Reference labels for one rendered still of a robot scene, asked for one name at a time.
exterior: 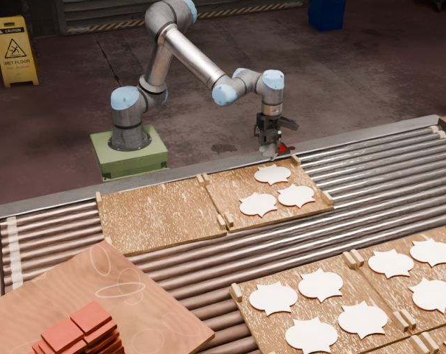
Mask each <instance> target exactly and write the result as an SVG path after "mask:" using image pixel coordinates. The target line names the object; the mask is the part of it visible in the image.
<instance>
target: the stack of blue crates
mask: <svg viewBox="0 0 446 354"><path fill-rule="evenodd" d="M345 6H346V0H310V8H308V16H309V18H308V24H309V25H311V26H312V27H314V28H315V29H316V30H318V31H319V32H322V31H328V30H339V29H342V28H343V14H344V11H345Z"/></svg>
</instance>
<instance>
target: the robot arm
mask: <svg viewBox="0 0 446 354"><path fill-rule="evenodd" d="M196 19H197V10H196V8H195V5H194V4H193V2H192V1H191V0H163V1H159V2H156V3H154V4H152V5H151V6H150V7H149V8H148V9H147V11H146V13H145V27H146V29H147V32H148V33H149V35H150V36H151V37H152V39H153V40H154V41H155V44H154V48H153V50H152V54H151V56H150V60H149V63H148V66H147V69H146V72H145V74H143V75H142V76H141V77H140V79H139V82H138V85H137V86H136V87H134V86H125V87H120V88H117V89H116V90H114V91H113V92H112V95H111V106H112V115H113V121H114V131H113V134H112V144H113V145H114V146H115V147H117V148H122V149H131V148H137V147H140V146H142V145H144V144H145V143H146V142H147V134H146V132H145V129H144V128H143V125H142V121H141V115H142V114H144V113H146V112H148V111H150V110H152V109H154V108H156V107H159V106H160V105H161V104H163V103H164V102H165V101H166V99H167V97H168V91H167V87H166V83H165V81H164V80H165V78H166V75H167V72H168V70H169V66H170V64H171V61H172V58H173V55H175V56H176V57H177V59H179V60H180V61H181V62H182V63H183V64H184V65H185V66H186V67H187V68H188V69H189V70H190V71H191V72H193V73H194V74H195V75H196V76H197V77H198V78H199V79H200V80H201V81H203V82H204V83H205V84H206V85H207V86H208V87H209V88H210V89H211V90H212V97H213V99H214V101H215V102H216V103H217V104H218V105H220V106H226V105H229V104H231V103H233V102H235V101H236V100H238V99H239V98H241V97H243V96H245V95H246V94H248V93H255V94H258V95H262V101H261V111H262V112H258V113H257V114H256V125H254V137H257V136H258V139H259V143H260V144H261V145H262V146H261V147H260V148H259V150H260V152H263V156H264V157H270V160H271V161H273V160H274V159H275V158H276V156H277V154H278V153H279V151H280V148H281V137H282V135H281V131H280V126H282V127H284V128H288V129H291V130H295V131H297V129H298V127H299V125H298V124H297V122H296V121H295V120H293V119H288V118H285V117H281V112H282V98H283V88H284V75H283V73H282V72H280V71H278V70H267V71H265V72H264V73H263V74H261V73H258V72H254V71H251V70H249V69H244V68H239V69H237V70H236V72H234V74H233V76H232V79H231V78H230V77H229V76H228V75H227V74H226V73H225V72H223V71H222V70H221V69H220V68H219V67H218V66H217V65H216V64H214V63H213V62H212V61H211V60H210V59H209V58H208V57H207V56H205V55H204V54H203V52H201V51H200V50H199V49H198V48H197V47H196V46H195V45H194V44H193V43H192V42H191V41H189V40H188V39H187V38H186V37H185V33H186V31H187V28H188V26H191V25H192V24H194V23H195V21H196ZM256 129H258V133H257V134H255V132H256Z"/></svg>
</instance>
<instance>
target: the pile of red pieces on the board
mask: <svg viewBox="0 0 446 354"><path fill-rule="evenodd" d="M41 337H42V339H41V340H40V341H38V342H36V343H34V344H33V345H32V349H33V351H31V352H30V353H28V354H126V353H125V352H124V346H123V345H122V340H121V339H120V338H119V331H118V330H117V323H116V322H115V321H114V320H113V319H112V316H111V314H109V313H108V312H107V311H106V310H105V309H104V308H103V307H102V306H101V305H100V304H99V303H98V302H97V301H95V300H94V301H92V302H90V303H89V304H87V305H86V306H84V307H83V308H81V309H79V310H78V311H77V312H75V313H73V314H71V315H70V319H69V318H68V317H66V318H65V319H63V320H61V321H59V322H58V323H57V324H55V325H53V326H52V327H50V328H48V329H47V330H46V331H44V332H42V333H41Z"/></svg>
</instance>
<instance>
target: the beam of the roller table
mask: <svg viewBox="0 0 446 354"><path fill-rule="evenodd" d="M438 119H439V116H438V115H436V114H432V115H429V116H425V117H419V118H415V119H408V120H405V121H401V122H395V123H391V124H385V125H381V126H375V127H372V128H368V129H361V130H357V131H351V132H348V133H342V134H338V135H334V136H327V137H324V138H318V139H314V140H308V141H304V142H300V143H294V144H291V145H286V146H287V147H290V146H293V147H295V148H296V149H295V150H291V151H290V154H288V155H281V156H278V157H276V158H275V159H274V160H273V161H277V160H280V159H286V158H290V157H291V156H292V155H296V156H299V155H305V154H309V153H313V152H319V151H323V150H328V149H332V148H338V147H341V146H345V145H351V144H355V143H361V142H365V141H368V140H374V139H377V138H383V137H387V136H393V135H397V134H400V133H407V132H410V131H416V130H419V129H425V128H428V127H430V126H437V124H438ZM273 161H271V160H270V157H264V156H263V152H260V151H257V152H250V153H246V154H243V155H237V156H233V157H226V158H223V159H217V160H213V161H209V162H203V163H199V164H193V165H190V166H183V167H179V168H175V169H169V170H166V171H159V172H156V173H149V174H145V175H142V176H136V177H132V178H126V179H122V180H118V181H112V182H109V183H102V184H98V185H92V186H88V187H85V188H78V189H75V190H68V191H64V192H59V193H55V194H51V195H44V196H41V197H35V198H31V199H25V200H21V201H17V202H11V203H8V204H1V205H0V220H4V219H7V218H9V217H13V216H15V217H18V216H24V215H27V214H33V213H36V212H40V211H46V210H50V209H56V208H60V207H66V206H69V205H73V204H78V203H82V202H88V201H92V200H95V199H96V192H100V195H107V194H112V193H116V192H123V191H127V190H135V189H138V188H146V187H150V186H154V185H161V184H165V183H172V182H177V181H184V180H188V179H193V178H196V174H199V173H200V175H201V176H202V173H203V172H205V173H206V174H207V175H211V174H215V173H221V172H225V171H231V170H235V169H241V168H244V167H248V166H254V165H257V164H263V163H267V162H273Z"/></svg>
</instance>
